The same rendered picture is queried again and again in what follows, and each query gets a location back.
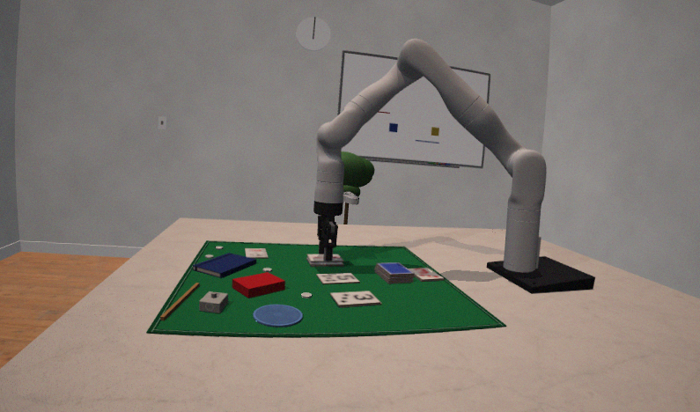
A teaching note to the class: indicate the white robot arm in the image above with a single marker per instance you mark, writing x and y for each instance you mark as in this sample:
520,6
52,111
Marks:
526,167

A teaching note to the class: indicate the thin wooden stick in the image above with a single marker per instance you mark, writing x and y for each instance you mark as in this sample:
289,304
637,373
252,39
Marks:
179,302

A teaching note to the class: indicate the red flat box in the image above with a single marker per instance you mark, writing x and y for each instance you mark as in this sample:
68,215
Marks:
257,285

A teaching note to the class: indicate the blue round coaster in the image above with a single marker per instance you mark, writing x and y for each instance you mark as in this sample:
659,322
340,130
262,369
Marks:
278,315

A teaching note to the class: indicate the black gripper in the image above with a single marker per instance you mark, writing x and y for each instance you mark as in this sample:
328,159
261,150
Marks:
327,227

